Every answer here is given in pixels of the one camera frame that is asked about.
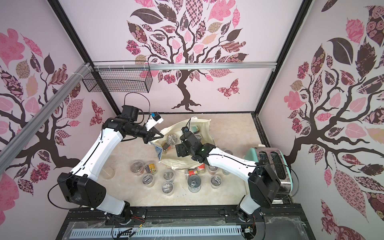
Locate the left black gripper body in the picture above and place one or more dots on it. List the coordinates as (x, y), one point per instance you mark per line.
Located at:
(141, 132)

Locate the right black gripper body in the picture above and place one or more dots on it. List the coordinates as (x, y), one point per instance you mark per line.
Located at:
(186, 139)

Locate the cream canvas tote bag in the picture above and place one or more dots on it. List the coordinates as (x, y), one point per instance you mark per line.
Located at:
(167, 154)

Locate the red label jar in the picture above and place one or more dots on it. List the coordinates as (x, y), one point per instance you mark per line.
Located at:
(201, 169)

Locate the yellow label jar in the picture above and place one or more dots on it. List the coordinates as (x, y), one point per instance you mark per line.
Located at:
(150, 168)

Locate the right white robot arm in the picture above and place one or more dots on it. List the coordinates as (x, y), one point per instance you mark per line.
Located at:
(263, 182)

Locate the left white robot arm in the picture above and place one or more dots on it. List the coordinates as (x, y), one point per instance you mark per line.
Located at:
(80, 185)

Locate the clear lid seed jar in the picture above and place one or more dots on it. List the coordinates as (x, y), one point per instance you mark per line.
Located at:
(172, 139)

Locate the clear plastic cup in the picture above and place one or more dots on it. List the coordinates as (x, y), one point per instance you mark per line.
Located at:
(107, 172)

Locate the mint green chrome toaster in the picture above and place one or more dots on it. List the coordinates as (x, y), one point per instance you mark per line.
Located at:
(273, 163)

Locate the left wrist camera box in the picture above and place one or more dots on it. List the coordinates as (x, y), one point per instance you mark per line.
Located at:
(153, 120)

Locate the black wire wall basket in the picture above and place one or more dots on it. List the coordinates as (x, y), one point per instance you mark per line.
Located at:
(119, 77)

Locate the aluminium rail back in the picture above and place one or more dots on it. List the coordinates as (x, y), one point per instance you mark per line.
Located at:
(198, 66)

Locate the aluminium rail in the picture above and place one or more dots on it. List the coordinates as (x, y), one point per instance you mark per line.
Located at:
(198, 66)
(11, 150)

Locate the white slotted cable duct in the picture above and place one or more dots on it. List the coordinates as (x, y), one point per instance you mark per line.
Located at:
(154, 233)

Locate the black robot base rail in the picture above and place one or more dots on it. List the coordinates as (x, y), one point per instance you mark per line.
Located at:
(280, 222)

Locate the aluminium rail left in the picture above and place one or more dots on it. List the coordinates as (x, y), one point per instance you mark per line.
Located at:
(11, 150)

